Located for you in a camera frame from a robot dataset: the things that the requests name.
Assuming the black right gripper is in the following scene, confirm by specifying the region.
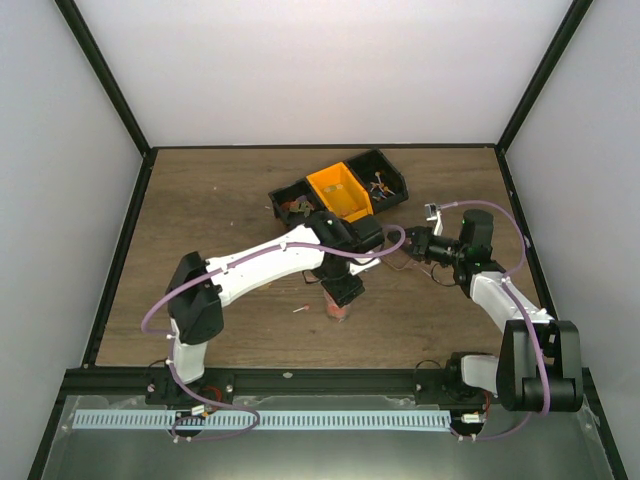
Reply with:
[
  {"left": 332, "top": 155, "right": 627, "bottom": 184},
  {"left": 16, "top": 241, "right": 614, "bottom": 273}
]
[{"left": 388, "top": 226, "right": 466, "bottom": 267}]

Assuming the clear plastic cup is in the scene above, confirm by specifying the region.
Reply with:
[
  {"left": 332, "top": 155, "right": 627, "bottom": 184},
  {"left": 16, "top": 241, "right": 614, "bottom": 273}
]
[{"left": 325, "top": 298, "right": 351, "bottom": 323}]

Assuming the yellow bin with star candies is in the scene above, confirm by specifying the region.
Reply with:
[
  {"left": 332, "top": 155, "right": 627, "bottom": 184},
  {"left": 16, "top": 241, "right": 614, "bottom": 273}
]
[{"left": 306, "top": 162, "right": 373, "bottom": 223}]

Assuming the black bin with gummy candies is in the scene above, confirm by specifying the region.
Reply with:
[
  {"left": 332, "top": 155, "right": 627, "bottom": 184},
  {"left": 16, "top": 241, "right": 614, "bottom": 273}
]
[{"left": 268, "top": 178, "right": 326, "bottom": 227}]

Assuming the brown slotted plastic scoop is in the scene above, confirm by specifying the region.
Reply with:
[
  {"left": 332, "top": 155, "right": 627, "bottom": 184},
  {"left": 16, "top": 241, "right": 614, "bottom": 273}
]
[{"left": 382, "top": 249, "right": 431, "bottom": 277}]

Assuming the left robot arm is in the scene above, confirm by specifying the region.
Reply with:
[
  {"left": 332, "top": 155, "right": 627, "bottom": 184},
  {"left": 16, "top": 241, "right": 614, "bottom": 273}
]
[{"left": 141, "top": 211, "right": 385, "bottom": 404}]

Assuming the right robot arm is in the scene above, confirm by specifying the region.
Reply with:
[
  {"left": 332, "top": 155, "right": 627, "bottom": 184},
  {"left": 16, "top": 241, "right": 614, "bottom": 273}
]
[{"left": 403, "top": 204, "right": 583, "bottom": 414}]

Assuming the spilled pink gummy near bin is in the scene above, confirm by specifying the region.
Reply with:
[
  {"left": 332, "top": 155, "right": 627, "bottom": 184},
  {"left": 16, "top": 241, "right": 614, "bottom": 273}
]
[{"left": 302, "top": 271, "right": 319, "bottom": 285}]

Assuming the spilled lollipop beside cup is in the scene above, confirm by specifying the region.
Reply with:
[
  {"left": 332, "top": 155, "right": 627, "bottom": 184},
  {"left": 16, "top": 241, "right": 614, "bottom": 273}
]
[{"left": 292, "top": 304, "right": 310, "bottom": 313}]

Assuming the black bin with lollipops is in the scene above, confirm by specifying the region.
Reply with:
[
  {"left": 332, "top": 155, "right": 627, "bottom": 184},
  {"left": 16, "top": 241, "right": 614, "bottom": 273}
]
[{"left": 344, "top": 149, "right": 409, "bottom": 214}]

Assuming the pile of pastel gummies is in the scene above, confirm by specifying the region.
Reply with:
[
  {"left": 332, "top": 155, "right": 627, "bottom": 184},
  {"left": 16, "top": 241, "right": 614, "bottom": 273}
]
[{"left": 281, "top": 195, "right": 315, "bottom": 218}]

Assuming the pile of star gummies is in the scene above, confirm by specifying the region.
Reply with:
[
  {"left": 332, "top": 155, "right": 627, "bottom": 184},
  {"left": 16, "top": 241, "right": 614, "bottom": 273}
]
[{"left": 321, "top": 183, "right": 359, "bottom": 219}]

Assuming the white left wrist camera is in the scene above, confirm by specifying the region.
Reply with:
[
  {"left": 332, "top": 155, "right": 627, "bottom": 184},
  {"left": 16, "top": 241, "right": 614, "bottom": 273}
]
[{"left": 349, "top": 258, "right": 380, "bottom": 276}]

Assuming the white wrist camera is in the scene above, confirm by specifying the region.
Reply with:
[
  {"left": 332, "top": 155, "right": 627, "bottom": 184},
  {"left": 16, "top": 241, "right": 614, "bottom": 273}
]
[
  {"left": 424, "top": 203, "right": 443, "bottom": 236},
  {"left": 349, "top": 258, "right": 380, "bottom": 276}
]

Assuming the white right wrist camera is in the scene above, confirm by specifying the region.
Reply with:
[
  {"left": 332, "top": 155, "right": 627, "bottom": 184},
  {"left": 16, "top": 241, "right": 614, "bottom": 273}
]
[{"left": 424, "top": 203, "right": 443, "bottom": 236}]

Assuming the black front mounting rail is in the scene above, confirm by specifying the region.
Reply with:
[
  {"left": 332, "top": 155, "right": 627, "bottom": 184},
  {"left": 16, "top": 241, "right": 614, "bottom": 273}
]
[{"left": 58, "top": 367, "right": 594, "bottom": 406}]

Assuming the black enclosure frame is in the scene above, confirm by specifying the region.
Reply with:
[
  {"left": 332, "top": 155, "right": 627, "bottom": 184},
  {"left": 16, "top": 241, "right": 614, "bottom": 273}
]
[{"left": 27, "top": 0, "right": 629, "bottom": 480}]

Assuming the light blue slotted cable duct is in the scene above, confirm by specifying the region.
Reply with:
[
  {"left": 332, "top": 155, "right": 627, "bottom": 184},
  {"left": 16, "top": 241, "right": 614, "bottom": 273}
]
[{"left": 72, "top": 409, "right": 451, "bottom": 432}]

